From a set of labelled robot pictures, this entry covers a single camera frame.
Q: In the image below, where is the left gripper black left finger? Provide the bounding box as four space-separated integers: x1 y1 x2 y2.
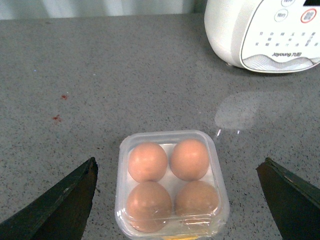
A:
0 157 98 240

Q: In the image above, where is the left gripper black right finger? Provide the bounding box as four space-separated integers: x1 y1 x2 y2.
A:
256 157 320 240

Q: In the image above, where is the brown egg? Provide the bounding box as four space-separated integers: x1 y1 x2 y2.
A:
170 138 209 182
126 181 173 233
174 180 220 217
128 142 169 183

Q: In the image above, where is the clear plastic egg box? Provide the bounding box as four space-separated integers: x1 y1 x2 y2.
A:
115 130 230 240

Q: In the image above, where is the yellow rubber band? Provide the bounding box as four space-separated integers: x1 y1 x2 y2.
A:
163 235 198 240

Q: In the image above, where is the white soy milk maker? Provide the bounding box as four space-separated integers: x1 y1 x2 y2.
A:
204 0 320 74

